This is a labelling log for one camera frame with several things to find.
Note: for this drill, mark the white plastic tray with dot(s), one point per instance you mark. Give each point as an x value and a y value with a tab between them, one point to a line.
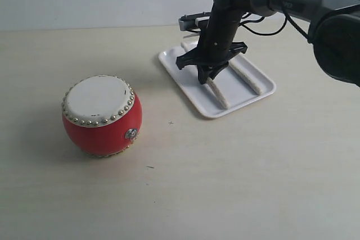
234	89

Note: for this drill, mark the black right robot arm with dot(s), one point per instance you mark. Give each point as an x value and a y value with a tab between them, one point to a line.
333	32

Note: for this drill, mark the white drumstick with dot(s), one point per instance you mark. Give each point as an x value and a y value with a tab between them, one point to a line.
218	94
244	75

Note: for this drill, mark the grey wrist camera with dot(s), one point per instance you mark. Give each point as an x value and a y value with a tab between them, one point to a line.
190	22

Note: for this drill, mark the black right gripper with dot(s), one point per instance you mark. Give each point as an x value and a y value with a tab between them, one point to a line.
215	46

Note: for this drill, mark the red small drum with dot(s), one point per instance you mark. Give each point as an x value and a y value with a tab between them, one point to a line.
102	115

